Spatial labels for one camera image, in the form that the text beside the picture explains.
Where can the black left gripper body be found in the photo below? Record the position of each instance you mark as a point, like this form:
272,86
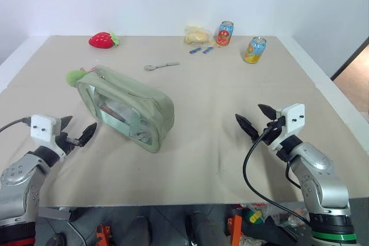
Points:
64,143

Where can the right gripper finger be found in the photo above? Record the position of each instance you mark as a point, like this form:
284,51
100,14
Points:
245,126
268,110

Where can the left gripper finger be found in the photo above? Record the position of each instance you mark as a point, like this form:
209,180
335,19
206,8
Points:
66,121
88,133

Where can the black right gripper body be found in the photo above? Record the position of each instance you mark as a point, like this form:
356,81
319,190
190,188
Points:
276,137

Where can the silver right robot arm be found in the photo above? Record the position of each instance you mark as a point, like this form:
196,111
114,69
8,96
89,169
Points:
317,177

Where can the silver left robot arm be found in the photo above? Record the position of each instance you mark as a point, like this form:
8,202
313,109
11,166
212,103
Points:
20,171

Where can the green transparent pouch bag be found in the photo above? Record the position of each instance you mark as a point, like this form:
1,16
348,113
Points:
129,93

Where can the green fluffy pompom charm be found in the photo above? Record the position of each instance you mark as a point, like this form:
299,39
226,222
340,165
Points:
74,77

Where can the beige table cover sheet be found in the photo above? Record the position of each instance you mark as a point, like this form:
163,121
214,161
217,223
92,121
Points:
201,113

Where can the orange and blue drink can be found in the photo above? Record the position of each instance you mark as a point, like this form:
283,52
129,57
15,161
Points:
254,51

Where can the yellow green toy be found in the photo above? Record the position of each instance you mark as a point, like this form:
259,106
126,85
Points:
255,217

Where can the small blue clip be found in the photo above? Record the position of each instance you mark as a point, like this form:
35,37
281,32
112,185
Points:
208,50

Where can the red and blue drink can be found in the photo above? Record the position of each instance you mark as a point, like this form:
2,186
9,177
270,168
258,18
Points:
225,34

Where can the red plush strawberry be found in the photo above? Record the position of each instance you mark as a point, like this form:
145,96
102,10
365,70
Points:
101,40

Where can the silver metal spoon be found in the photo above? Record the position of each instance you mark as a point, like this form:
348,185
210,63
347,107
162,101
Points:
149,68

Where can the small blue wrapped candies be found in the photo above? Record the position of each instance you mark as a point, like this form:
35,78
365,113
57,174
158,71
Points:
195,50

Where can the yellow snack bag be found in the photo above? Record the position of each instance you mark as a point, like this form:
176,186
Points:
197,36

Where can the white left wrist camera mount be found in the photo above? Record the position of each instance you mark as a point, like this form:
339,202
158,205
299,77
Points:
41,126

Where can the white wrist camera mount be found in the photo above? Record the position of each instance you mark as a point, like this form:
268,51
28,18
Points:
41,126
294,116

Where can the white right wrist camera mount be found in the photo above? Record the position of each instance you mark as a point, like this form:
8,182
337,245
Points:
294,116

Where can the silver metal table bracket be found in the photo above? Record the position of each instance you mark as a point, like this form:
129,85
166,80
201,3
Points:
54,213

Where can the orange metal bracket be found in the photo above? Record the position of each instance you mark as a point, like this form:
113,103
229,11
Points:
103,234
235,228

